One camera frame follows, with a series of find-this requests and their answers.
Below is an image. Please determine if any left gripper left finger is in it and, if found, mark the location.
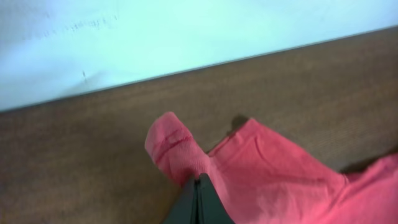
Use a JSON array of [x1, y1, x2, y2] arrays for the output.
[[162, 177, 198, 224]]

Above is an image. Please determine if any orange t-shirt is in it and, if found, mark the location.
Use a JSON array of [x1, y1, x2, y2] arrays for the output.
[[145, 112, 397, 224]]

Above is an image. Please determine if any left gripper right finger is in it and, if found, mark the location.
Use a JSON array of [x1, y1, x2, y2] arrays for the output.
[[197, 174, 234, 224]]

